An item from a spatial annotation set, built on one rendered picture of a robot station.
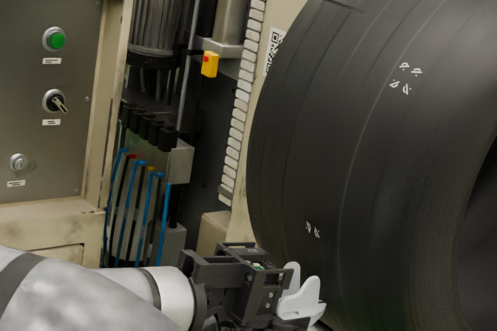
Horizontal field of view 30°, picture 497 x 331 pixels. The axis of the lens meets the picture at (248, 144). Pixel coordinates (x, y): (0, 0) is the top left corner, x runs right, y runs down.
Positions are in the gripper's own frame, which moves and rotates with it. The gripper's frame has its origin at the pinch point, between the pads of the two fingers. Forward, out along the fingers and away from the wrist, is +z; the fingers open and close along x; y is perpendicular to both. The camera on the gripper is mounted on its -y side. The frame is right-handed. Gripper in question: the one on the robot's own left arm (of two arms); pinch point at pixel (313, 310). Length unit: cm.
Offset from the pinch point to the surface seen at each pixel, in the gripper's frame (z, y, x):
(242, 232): 18.4, -5.9, 35.2
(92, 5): -2, 21, 60
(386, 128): -4.4, 23.9, -6.1
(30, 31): -11, 16, 60
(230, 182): 18.7, 0.0, 41.6
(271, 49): 14.7, 23.2, 36.0
